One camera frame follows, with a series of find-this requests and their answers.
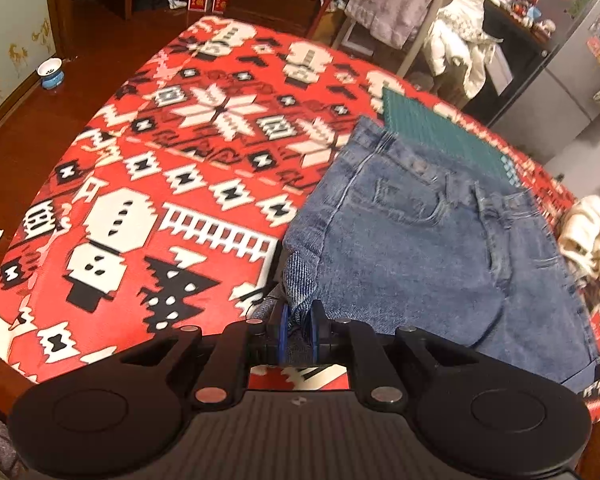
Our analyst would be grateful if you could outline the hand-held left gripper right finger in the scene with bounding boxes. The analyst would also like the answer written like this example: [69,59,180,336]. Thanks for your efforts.
[307,301,481,407]

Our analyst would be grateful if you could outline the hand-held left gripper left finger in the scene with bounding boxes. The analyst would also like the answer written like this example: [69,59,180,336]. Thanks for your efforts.
[121,302,291,407]

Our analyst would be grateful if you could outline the blue denim jeans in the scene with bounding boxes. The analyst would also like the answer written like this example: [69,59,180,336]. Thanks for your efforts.
[280,116,600,396]

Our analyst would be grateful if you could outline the white clothes pile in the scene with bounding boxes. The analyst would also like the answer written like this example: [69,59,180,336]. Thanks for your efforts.
[425,0,503,101]

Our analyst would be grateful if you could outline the red patterned blanket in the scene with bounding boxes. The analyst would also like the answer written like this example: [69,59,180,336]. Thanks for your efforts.
[0,16,600,423]

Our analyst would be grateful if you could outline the green cutting mat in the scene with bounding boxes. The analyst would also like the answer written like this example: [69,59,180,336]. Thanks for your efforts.
[381,86,523,188]

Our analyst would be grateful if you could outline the cream striped-cuff sweater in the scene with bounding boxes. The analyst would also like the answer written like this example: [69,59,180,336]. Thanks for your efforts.
[557,195,600,306]

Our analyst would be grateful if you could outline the blue white pet bowl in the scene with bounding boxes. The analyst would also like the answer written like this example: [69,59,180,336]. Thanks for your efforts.
[36,58,63,92]

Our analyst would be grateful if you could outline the silver refrigerator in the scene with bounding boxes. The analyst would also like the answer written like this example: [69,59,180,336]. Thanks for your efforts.
[490,0,600,136]

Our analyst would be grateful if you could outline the white chair frame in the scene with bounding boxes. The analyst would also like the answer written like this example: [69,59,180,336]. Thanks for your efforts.
[330,0,461,78]

